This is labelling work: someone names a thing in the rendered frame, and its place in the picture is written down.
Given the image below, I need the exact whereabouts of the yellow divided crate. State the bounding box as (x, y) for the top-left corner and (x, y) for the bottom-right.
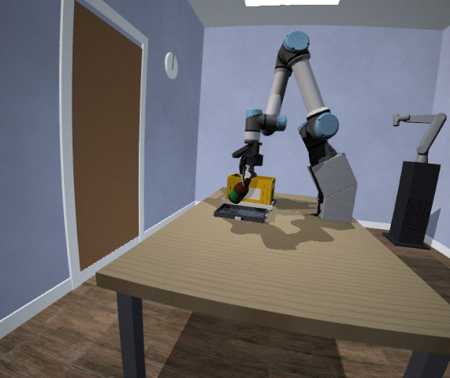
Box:
(226, 173), (273, 205)

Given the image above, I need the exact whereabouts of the brown bottle with green label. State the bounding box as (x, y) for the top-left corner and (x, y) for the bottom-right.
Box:
(228, 178), (251, 204)

